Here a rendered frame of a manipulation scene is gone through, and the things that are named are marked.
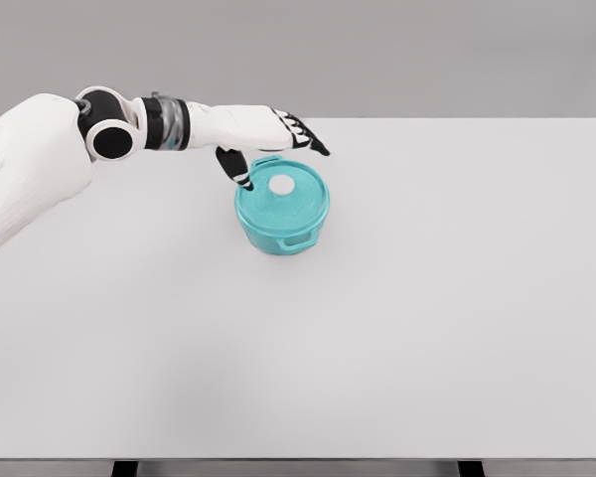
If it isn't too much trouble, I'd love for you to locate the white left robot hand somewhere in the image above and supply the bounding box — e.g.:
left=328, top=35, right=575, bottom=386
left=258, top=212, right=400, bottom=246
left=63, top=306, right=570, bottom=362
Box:
left=213, top=104, right=332, bottom=193

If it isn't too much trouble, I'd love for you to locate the teal pot lid white knob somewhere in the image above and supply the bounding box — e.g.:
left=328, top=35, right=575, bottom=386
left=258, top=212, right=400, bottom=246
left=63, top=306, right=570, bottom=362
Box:
left=234, top=156, right=330, bottom=235

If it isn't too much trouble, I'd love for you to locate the teal pot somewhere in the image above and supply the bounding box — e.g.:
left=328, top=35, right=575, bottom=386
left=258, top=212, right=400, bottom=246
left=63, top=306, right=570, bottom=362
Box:
left=233, top=154, right=333, bottom=256

